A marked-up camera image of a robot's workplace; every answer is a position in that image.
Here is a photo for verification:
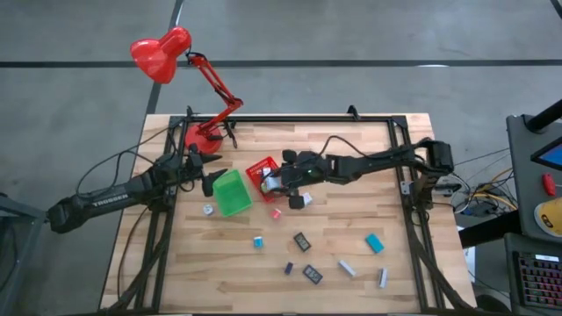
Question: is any black rectangular case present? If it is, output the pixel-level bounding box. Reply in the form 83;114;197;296
292;232;313;253

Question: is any black lamp cord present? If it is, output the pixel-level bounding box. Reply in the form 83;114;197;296
209;121;239;149

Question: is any red stop button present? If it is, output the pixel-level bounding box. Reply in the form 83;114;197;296
542;172;557;198

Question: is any red desk lamp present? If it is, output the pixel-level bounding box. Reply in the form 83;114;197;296
129;25;244;158

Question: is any black aluminium table frame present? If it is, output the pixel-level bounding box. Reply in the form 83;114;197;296
116;114;473;315

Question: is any black cart beam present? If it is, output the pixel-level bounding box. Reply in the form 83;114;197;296
458;210;523;249

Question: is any red plastic basket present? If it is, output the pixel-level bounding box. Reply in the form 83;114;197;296
244;155;286;204

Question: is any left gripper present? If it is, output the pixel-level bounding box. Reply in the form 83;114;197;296
186;148;228;198

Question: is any black backlit keyboard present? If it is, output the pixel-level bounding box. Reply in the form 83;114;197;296
514;253;562;311

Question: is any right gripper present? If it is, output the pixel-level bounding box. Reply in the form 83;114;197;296
280;149;328;211

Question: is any grey metal stand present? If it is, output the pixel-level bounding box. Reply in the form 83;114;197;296
0;192;47;316

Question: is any green plastic basket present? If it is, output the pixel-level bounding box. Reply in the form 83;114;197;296
212;169;254;219

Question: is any teal box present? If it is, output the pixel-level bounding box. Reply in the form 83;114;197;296
364;233;385;255

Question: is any grey equipment cart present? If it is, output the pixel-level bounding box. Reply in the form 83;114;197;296
503;112;562;316

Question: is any white grey staple box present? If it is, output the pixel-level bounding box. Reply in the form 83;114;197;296
337;259;357;278

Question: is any black cart pole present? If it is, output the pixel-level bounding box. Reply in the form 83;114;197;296
524;98;562;133

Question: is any yellow round object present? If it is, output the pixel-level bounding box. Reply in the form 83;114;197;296
533;197;562;239

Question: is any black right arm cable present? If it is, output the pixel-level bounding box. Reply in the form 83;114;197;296
318;134;374;159

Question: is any dark blue rectangular case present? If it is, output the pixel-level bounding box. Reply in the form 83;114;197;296
302;264;324;285

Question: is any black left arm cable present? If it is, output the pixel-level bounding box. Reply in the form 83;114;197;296
75;125;177;197

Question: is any floor cable bundle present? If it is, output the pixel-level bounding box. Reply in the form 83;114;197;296
451;166;519;217

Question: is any blue screen display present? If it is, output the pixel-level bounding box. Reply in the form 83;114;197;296
530;136;562;171

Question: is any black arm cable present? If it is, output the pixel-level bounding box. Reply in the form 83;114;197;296
318;134;374;159
75;125;177;197

